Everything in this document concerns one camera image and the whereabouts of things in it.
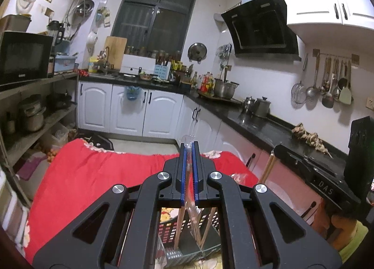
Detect white plastic drawer unit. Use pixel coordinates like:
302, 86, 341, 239
0, 170, 29, 247

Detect black blender jug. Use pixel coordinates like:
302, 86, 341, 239
47, 20, 65, 46

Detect hanging steel bowl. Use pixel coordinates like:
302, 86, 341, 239
74, 0, 94, 18

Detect small steel teapot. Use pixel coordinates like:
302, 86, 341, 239
242, 96, 255, 113

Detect dark kitchen window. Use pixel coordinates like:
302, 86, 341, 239
111, 0, 195, 56

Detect wooden cutting board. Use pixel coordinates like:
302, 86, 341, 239
104, 36, 127, 70

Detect metal storage shelf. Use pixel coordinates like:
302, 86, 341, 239
1, 72, 79, 208

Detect blue plastic bag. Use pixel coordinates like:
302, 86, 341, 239
126, 86, 141, 101

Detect white dish rack box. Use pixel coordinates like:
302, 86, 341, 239
120, 54, 156, 75

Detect garlic bunch on counter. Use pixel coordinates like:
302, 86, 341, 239
291, 123, 332, 158

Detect steel kettle with lid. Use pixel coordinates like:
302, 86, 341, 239
254, 97, 271, 118

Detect black microwave oven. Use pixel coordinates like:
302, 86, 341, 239
1, 30, 53, 85

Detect black range hood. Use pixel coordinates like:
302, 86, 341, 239
221, 0, 301, 61

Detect dark green utensil basket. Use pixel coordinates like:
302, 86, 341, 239
155, 208, 221, 268

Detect red floral tablecloth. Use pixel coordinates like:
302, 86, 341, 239
26, 139, 244, 262

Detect hanging pot lid right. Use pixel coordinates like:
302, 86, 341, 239
188, 42, 208, 63

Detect white base cabinets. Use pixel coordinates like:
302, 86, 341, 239
77, 80, 322, 229

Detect blue knife holder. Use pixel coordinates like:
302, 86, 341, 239
153, 64, 170, 80

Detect large steel stockpot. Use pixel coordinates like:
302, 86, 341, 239
214, 79, 239, 99

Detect person's right hand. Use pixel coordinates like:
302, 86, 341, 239
312, 200, 359, 251

